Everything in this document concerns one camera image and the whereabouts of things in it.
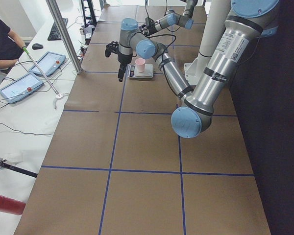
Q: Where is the black keyboard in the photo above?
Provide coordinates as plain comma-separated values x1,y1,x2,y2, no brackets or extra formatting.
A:
47,22,62,41

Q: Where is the pink paper cup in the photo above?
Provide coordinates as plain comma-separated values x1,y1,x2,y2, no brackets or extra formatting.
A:
135,58,146,72

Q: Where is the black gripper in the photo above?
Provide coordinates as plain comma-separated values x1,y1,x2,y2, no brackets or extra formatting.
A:
118,50,133,82
140,23,157,35

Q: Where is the black computer mouse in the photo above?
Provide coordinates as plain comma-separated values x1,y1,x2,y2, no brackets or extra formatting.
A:
32,43,44,50

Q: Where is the teach pendant tablet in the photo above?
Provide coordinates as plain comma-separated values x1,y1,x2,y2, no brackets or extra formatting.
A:
37,51,66,77
0,72,44,104

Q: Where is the near teach pendant tablet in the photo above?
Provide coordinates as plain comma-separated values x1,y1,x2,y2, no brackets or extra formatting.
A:
0,72,44,104

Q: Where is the person in black shirt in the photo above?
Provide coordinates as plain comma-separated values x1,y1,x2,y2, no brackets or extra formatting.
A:
0,19,26,70

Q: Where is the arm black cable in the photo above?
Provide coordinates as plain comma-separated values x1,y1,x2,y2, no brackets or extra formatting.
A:
147,33,177,74
144,0,169,20

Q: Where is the far teach pendant tablet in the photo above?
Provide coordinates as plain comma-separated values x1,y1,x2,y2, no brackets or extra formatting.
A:
37,51,66,77

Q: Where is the silver electronic kitchen scale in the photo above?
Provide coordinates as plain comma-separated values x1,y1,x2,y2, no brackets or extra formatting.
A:
127,64,154,79

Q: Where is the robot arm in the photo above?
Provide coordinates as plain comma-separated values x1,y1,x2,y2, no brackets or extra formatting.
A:
113,0,280,138
139,0,198,36

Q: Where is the thin metal rod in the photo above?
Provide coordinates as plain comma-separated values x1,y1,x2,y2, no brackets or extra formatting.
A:
22,47,64,99

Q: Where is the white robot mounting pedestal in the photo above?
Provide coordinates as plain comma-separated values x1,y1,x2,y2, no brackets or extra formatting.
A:
184,0,231,86

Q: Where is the small metal cup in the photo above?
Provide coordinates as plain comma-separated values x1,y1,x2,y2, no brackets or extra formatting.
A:
79,27,85,35

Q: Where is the aluminium frame post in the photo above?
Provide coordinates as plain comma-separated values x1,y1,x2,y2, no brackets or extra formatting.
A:
46,0,83,74

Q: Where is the black box white label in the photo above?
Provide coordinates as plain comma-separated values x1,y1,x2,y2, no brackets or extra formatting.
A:
84,25,95,45

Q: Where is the red cylinder bottle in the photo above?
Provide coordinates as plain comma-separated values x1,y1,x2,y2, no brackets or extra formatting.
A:
0,195,26,215

